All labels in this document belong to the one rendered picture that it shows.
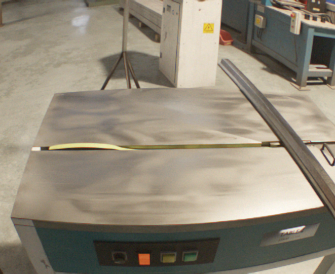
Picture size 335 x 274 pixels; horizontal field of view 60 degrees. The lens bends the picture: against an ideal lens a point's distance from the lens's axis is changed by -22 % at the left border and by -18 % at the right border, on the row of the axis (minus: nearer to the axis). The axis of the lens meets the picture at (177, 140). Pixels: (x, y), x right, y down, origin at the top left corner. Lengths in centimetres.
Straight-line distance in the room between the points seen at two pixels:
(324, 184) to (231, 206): 23
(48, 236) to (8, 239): 98
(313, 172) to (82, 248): 54
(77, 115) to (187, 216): 46
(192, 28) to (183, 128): 186
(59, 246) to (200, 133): 46
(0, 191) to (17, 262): 55
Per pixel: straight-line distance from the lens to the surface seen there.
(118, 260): 68
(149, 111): 95
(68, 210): 65
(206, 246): 69
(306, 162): 82
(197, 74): 284
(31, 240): 71
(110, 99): 102
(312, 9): 529
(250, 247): 74
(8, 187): 194
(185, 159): 77
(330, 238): 88
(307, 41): 324
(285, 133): 90
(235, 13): 479
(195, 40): 273
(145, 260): 68
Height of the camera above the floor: 119
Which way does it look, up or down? 33 degrees down
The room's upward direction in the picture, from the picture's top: 4 degrees clockwise
